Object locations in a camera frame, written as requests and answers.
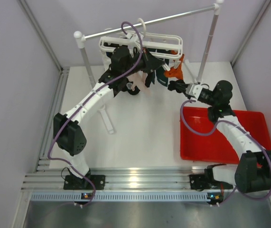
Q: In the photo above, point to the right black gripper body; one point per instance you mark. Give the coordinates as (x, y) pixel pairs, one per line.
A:
(188, 96)

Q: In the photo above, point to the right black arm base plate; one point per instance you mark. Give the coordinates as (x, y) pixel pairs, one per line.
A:
(200, 182)

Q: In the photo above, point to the orange sock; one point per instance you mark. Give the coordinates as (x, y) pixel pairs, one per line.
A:
(175, 69)

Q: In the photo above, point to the aluminium rail frame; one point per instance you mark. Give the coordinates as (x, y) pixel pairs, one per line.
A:
(118, 179)

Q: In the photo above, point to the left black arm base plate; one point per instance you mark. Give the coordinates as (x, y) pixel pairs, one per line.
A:
(74, 183)

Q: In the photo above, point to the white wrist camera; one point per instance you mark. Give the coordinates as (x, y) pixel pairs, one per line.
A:
(134, 39)
(194, 90)

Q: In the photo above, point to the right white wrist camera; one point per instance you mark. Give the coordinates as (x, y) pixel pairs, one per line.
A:
(194, 90)

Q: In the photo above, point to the red plastic tray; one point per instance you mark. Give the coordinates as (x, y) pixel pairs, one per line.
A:
(215, 148)

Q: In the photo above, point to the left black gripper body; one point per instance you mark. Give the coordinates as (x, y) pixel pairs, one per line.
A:
(144, 64)

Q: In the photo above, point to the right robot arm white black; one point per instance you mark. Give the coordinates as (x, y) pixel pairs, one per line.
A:
(253, 172)

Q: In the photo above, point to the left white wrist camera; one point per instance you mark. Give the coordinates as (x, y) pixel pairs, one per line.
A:
(134, 39)

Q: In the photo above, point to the white metal drying rack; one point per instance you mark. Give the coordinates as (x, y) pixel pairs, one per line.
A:
(125, 26)

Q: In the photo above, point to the white clip sock hanger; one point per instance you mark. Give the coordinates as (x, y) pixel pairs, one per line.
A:
(162, 46)

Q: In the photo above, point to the dark green sock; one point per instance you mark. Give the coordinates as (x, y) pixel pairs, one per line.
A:
(150, 79)

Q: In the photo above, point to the pink sock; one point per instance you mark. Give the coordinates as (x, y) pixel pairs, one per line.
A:
(139, 80)

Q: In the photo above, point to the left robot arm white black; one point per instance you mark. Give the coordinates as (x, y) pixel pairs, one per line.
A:
(67, 130)

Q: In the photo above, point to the black sock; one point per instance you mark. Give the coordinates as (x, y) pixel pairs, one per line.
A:
(132, 89)

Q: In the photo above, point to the grey slotted cable duct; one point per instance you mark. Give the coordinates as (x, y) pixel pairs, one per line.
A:
(103, 196)

